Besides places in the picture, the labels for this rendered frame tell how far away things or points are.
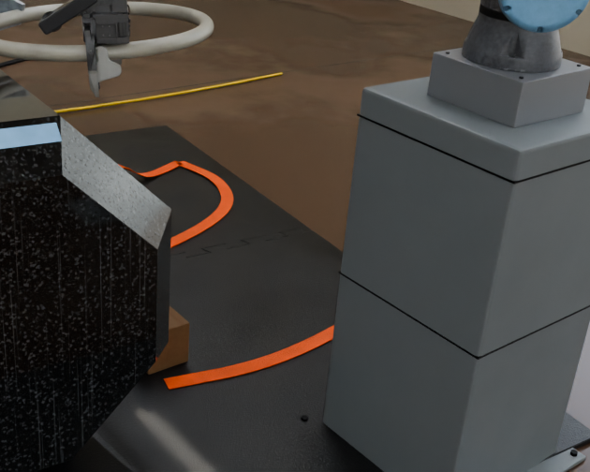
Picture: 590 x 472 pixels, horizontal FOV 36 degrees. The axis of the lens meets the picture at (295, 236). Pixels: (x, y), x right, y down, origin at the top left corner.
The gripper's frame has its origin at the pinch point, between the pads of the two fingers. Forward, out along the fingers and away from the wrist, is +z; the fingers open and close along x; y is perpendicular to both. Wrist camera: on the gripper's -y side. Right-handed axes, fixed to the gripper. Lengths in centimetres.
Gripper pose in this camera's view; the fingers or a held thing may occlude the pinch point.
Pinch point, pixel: (93, 86)
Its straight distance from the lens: 173.0
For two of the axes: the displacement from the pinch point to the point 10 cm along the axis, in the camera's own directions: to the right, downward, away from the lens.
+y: 9.9, -0.6, 1.6
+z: -0.1, 9.1, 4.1
